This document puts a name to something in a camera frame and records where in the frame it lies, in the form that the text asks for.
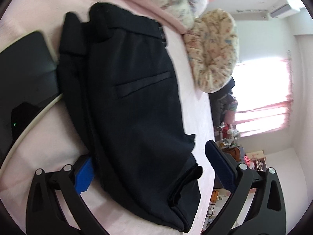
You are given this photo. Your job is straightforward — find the black pants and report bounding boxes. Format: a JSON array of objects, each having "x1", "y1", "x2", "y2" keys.
[{"x1": 57, "y1": 3, "x2": 203, "y2": 232}]

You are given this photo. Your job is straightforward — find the cluttered pink shelf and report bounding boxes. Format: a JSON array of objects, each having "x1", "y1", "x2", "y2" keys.
[{"x1": 209, "y1": 123, "x2": 257, "y2": 225}]

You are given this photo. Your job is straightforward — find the pile of dark clothes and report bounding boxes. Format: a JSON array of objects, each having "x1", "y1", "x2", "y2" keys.
[{"x1": 209, "y1": 78, "x2": 238, "y2": 127}]

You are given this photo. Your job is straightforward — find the pink window curtain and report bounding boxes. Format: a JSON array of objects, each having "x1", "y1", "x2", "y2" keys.
[{"x1": 232, "y1": 52, "x2": 293, "y2": 137}]

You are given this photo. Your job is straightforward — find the round bear print cushion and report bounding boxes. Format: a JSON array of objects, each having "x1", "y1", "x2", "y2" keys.
[{"x1": 183, "y1": 9, "x2": 239, "y2": 93}]

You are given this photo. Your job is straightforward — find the pink fleece bed blanket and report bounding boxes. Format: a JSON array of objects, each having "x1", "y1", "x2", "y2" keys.
[{"x1": 1, "y1": 0, "x2": 214, "y2": 234}]

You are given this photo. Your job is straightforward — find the white wall air conditioner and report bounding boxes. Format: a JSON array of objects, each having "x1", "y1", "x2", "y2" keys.
[{"x1": 268, "y1": 0, "x2": 301, "y2": 19}]

